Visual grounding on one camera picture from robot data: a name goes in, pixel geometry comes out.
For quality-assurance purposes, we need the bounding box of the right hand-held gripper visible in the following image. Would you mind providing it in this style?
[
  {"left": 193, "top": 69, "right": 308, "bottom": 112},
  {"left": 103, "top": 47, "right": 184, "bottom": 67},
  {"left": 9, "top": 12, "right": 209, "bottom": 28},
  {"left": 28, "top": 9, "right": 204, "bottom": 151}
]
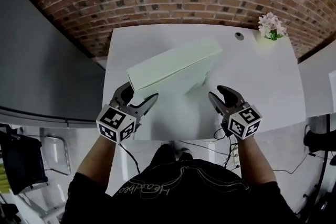
[{"left": 208, "top": 85, "right": 263, "bottom": 140}]

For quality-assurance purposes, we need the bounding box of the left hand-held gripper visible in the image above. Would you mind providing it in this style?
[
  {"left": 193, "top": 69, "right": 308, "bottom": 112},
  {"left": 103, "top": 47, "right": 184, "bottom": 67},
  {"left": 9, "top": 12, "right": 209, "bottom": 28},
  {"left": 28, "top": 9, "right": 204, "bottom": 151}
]
[{"left": 96, "top": 81, "right": 160, "bottom": 144}]

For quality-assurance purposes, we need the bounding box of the pale green box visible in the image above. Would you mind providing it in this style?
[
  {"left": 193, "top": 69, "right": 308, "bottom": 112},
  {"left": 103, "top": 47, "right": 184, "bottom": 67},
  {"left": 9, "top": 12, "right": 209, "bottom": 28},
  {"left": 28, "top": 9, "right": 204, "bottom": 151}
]
[{"left": 126, "top": 39, "right": 224, "bottom": 94}]

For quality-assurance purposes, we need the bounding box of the person's left forearm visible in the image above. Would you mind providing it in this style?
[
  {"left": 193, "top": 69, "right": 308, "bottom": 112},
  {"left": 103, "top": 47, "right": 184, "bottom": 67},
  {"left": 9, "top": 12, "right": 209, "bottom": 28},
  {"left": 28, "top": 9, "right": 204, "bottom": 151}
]
[{"left": 75, "top": 135, "right": 118, "bottom": 196}]

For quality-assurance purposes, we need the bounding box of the person's right forearm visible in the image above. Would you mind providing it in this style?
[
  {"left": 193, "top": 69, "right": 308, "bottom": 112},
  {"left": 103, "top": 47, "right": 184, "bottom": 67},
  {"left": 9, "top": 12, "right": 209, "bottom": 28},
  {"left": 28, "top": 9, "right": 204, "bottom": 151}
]
[{"left": 236, "top": 135, "right": 279, "bottom": 187}]

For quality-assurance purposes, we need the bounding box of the white desk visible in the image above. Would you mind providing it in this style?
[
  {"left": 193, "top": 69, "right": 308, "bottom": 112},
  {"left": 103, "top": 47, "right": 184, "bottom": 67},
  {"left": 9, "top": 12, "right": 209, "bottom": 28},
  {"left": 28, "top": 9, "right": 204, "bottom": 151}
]
[{"left": 102, "top": 24, "right": 307, "bottom": 141}]

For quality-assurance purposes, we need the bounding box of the person's black trouser leg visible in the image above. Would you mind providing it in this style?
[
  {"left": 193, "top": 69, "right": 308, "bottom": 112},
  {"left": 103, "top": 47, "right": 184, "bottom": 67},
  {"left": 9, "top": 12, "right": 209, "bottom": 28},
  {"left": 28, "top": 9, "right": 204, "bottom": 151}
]
[{"left": 152, "top": 143, "right": 176, "bottom": 166}]

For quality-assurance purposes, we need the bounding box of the potted white flower plant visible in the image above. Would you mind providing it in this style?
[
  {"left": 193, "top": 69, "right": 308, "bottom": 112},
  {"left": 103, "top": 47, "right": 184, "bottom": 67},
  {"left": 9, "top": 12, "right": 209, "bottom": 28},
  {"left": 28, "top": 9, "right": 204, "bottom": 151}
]
[{"left": 258, "top": 12, "right": 287, "bottom": 41}]

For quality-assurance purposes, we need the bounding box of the grey refrigerator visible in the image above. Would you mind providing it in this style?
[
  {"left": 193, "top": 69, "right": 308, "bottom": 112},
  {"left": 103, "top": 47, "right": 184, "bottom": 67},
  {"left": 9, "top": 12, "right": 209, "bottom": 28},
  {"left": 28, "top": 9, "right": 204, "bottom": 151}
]
[{"left": 0, "top": 0, "right": 107, "bottom": 126}]

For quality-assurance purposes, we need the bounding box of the person's black printed shirt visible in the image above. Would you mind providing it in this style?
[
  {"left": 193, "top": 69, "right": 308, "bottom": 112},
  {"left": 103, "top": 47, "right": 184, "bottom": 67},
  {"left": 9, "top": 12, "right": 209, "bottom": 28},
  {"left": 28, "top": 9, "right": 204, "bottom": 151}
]
[{"left": 61, "top": 158, "right": 300, "bottom": 224}]

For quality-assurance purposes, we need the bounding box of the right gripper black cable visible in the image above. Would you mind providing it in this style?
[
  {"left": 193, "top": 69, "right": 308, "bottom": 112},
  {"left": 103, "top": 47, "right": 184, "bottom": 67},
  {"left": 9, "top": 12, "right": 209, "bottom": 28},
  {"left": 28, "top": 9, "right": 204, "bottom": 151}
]
[{"left": 213, "top": 126, "right": 238, "bottom": 167}]

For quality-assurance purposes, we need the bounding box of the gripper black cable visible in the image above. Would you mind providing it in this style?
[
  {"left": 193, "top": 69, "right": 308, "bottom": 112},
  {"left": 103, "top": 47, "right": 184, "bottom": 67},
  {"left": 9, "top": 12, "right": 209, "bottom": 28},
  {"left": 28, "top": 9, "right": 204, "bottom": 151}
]
[
  {"left": 117, "top": 142, "right": 141, "bottom": 174},
  {"left": 213, "top": 126, "right": 238, "bottom": 167}
]

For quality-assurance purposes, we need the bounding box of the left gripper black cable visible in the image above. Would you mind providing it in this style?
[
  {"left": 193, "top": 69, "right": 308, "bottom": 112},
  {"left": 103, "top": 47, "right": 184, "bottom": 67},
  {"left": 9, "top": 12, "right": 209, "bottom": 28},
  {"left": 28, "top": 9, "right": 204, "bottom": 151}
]
[{"left": 117, "top": 142, "right": 141, "bottom": 174}]

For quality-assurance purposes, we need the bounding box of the black floor cable with plug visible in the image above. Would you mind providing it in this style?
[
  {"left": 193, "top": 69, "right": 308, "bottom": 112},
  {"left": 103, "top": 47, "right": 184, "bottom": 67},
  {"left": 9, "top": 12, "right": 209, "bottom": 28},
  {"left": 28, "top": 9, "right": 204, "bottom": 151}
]
[{"left": 272, "top": 151, "right": 317, "bottom": 175}]

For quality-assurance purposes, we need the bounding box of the black chair with chrome frame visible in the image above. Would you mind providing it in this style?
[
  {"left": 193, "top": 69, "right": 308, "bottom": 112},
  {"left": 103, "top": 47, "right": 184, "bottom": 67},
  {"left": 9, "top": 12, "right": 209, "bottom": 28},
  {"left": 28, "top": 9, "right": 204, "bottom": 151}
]
[{"left": 0, "top": 130, "right": 72, "bottom": 196}]

